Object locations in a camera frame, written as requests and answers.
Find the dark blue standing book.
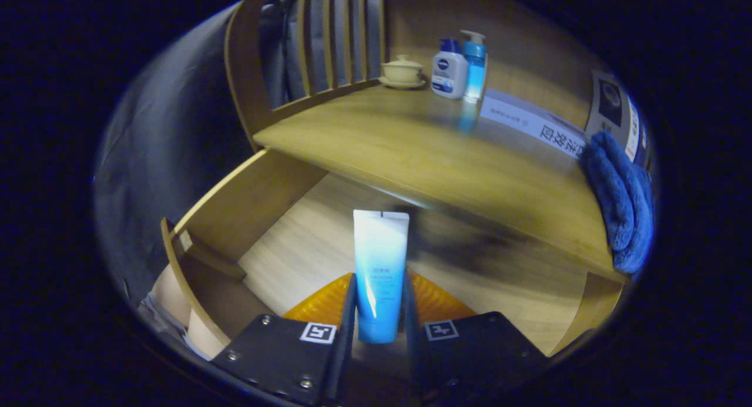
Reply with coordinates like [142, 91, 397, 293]
[637, 122, 653, 167]

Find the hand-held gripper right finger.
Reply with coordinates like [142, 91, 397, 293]
[402, 270, 550, 396]

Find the beige lidded teacup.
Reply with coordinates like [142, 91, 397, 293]
[379, 55, 427, 90]

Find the white lotion bottle blue cap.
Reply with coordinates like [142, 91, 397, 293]
[431, 38, 469, 100]

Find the flat lying pale book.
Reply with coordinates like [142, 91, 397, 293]
[479, 89, 591, 161]

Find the wooden drawer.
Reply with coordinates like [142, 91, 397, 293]
[160, 149, 623, 361]

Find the blue pump bottle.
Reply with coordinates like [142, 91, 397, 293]
[460, 29, 488, 103]

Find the blue white tube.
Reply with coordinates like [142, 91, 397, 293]
[352, 209, 410, 344]

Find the blue towel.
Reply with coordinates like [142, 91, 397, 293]
[579, 131, 656, 275]

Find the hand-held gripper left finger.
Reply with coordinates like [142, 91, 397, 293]
[211, 272, 359, 406]

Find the wooden cabinet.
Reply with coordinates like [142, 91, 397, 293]
[223, 0, 653, 284]

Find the wooden countertop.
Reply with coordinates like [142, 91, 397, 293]
[253, 81, 626, 281]

